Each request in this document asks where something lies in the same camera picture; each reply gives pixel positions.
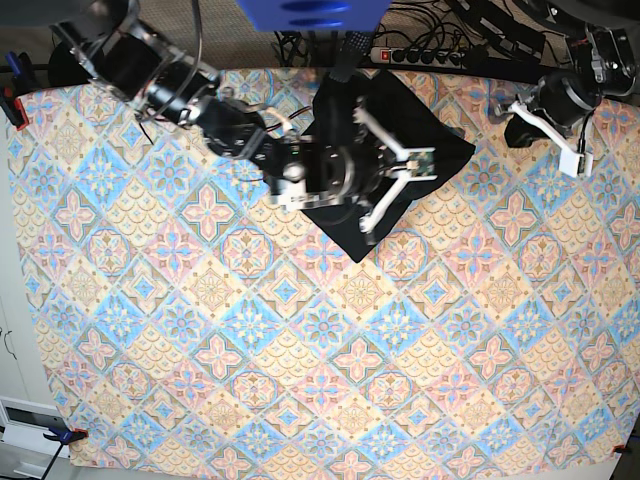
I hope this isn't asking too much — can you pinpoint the blue orange clamp bottom left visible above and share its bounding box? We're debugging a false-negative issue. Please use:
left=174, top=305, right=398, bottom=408
left=43, top=427, right=88, bottom=446

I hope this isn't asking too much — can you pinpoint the patterned colourful tablecloth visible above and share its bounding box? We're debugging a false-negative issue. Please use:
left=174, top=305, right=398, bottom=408
left=4, top=72, right=639, bottom=479

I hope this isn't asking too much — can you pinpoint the orange clamp bottom right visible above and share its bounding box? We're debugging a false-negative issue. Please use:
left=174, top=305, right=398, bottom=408
left=613, top=445, right=632, bottom=455

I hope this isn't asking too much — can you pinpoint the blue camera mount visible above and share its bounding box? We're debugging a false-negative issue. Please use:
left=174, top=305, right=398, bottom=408
left=237, top=0, right=391, bottom=32

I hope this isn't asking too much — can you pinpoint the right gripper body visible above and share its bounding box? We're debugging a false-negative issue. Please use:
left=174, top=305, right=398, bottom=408
left=320, top=140, right=394, bottom=204

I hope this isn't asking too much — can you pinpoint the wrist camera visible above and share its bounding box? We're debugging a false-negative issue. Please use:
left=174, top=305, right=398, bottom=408
left=406, top=147, right=437, bottom=181
left=559, top=149, right=594, bottom=178

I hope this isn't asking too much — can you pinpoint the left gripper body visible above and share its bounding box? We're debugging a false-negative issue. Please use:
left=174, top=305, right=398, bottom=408
left=519, top=72, right=603, bottom=137

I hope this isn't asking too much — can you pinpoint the white power strip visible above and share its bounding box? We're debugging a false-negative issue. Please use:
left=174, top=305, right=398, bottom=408
left=369, top=47, right=466, bottom=69

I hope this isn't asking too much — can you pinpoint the blue clamp top left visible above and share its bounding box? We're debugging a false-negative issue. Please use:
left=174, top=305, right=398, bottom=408
left=5, top=51, right=41, bottom=95

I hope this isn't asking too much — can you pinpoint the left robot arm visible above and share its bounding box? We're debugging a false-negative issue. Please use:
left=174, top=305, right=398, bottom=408
left=494, top=1, right=639, bottom=178

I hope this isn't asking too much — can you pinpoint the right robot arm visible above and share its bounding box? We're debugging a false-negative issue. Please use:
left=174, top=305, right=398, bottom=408
left=48, top=1, right=424, bottom=234

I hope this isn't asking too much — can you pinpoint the black T-shirt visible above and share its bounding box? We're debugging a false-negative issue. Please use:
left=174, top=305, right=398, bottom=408
left=304, top=71, right=475, bottom=263

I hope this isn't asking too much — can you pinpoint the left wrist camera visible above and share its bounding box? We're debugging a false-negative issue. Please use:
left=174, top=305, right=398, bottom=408
left=559, top=149, right=594, bottom=178

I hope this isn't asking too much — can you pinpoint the white cabinet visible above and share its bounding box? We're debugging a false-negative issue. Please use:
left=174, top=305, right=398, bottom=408
left=0, top=119, right=76, bottom=480

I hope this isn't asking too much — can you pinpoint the orange black clamp left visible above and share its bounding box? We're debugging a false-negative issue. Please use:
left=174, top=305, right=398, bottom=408
left=0, top=87, right=29, bottom=131

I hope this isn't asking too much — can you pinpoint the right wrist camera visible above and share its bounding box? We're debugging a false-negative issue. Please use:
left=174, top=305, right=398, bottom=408
left=406, top=147, right=437, bottom=181

